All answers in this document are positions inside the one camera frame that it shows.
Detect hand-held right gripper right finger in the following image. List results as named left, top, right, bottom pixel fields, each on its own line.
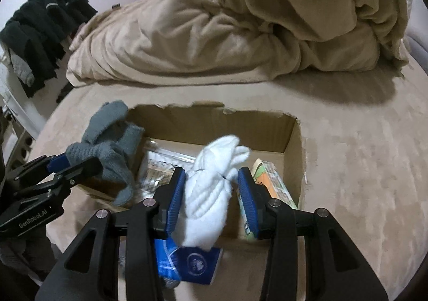
left=237, top=167, right=389, bottom=301

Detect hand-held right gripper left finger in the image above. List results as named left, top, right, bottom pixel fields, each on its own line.
left=35, top=167, right=186, bottom=301

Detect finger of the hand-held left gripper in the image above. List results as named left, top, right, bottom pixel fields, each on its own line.
left=6, top=154, right=72, bottom=181
left=13, top=157, right=102, bottom=201

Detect grey knitted sock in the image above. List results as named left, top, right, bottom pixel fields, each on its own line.
left=66, top=100, right=145, bottom=207

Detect white sock bundle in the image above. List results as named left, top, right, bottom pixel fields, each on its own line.
left=174, top=134, right=251, bottom=251

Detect cardboard box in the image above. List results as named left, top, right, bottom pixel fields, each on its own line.
left=76, top=102, right=306, bottom=301

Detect green and orange packet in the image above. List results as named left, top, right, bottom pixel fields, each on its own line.
left=237, top=158, right=299, bottom=240

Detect clear plastic snack bag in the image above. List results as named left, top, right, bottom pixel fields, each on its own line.
left=136, top=139, right=198, bottom=203

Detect blue packet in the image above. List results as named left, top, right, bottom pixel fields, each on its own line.
left=154, top=237, right=224, bottom=289

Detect grey hanging garment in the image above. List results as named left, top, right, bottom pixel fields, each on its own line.
left=9, top=54, right=36, bottom=87

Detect black hanging clothes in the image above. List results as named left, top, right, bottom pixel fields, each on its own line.
left=0, top=0, right=98, bottom=103

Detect beige fleece blanket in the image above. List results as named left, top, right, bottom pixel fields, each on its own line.
left=66, top=0, right=410, bottom=87

